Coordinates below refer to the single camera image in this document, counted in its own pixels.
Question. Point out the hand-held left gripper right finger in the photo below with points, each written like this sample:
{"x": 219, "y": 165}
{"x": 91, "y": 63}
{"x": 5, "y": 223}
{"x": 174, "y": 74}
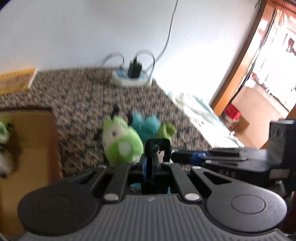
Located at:
{"x": 166, "y": 168}

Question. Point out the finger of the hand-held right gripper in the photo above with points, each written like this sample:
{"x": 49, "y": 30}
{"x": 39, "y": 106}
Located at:
{"x": 196, "y": 157}

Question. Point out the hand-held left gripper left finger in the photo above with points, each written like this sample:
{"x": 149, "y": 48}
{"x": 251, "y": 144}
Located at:
{"x": 144, "y": 169}

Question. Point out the white fluffy plush toy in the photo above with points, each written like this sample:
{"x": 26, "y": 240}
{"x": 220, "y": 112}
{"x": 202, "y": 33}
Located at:
{"x": 5, "y": 162}

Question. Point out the green round plush toy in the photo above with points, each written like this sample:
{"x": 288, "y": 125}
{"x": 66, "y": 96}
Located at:
{"x": 122, "y": 143}

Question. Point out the light green plush toy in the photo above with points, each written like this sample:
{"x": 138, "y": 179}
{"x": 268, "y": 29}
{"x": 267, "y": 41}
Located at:
{"x": 167, "y": 131}

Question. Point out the small brown cardboard box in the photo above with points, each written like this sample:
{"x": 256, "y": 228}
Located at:
{"x": 241, "y": 124}

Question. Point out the teal plush toy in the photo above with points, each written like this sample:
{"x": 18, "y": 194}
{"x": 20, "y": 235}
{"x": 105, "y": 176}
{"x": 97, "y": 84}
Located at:
{"x": 145, "y": 126}

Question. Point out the light green quilt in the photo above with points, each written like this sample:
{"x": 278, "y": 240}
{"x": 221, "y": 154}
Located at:
{"x": 208, "y": 115}

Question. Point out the red box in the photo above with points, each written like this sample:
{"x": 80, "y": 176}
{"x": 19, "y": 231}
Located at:
{"x": 232, "y": 112}

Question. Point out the white power strip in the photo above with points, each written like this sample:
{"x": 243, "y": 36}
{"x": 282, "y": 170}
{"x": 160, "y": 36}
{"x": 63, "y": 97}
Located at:
{"x": 120, "y": 81}

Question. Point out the brown floral patterned blanket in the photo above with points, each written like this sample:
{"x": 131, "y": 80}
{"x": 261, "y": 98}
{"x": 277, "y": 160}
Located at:
{"x": 76, "y": 97}

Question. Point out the black charger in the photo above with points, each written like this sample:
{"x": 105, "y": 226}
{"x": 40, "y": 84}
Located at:
{"x": 134, "y": 69}

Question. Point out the green white plush toy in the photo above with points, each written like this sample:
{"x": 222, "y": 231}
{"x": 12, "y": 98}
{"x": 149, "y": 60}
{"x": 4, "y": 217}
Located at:
{"x": 3, "y": 131}

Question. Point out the yellow book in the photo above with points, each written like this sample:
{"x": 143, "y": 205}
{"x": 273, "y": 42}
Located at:
{"x": 16, "y": 80}

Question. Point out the wooden door frame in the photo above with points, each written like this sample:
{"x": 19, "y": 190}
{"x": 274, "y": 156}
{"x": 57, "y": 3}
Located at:
{"x": 242, "y": 64}

